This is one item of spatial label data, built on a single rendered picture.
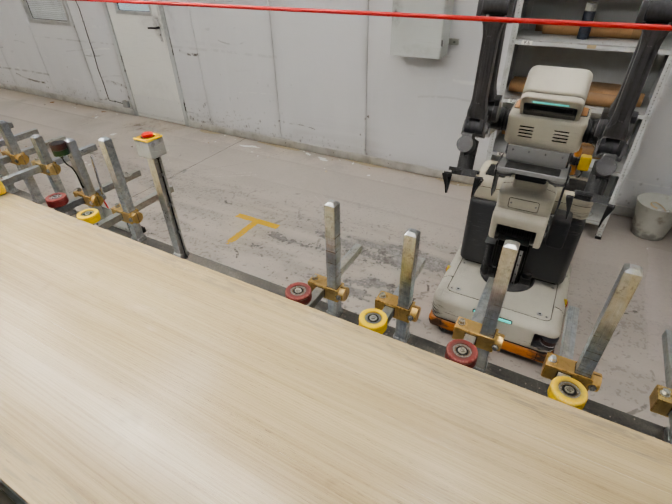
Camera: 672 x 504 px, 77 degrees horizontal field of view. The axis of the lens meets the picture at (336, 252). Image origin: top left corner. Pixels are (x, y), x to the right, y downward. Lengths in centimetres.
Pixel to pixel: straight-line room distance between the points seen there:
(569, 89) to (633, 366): 150
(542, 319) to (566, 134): 90
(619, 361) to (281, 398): 199
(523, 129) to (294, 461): 144
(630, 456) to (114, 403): 112
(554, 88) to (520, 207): 51
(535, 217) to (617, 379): 98
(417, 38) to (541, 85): 193
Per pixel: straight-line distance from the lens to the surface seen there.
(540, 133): 185
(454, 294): 228
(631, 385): 258
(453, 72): 378
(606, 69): 363
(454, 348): 116
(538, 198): 196
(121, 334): 132
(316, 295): 140
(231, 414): 105
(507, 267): 113
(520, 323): 226
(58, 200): 214
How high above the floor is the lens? 175
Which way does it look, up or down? 36 degrees down
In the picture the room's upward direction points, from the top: 1 degrees counter-clockwise
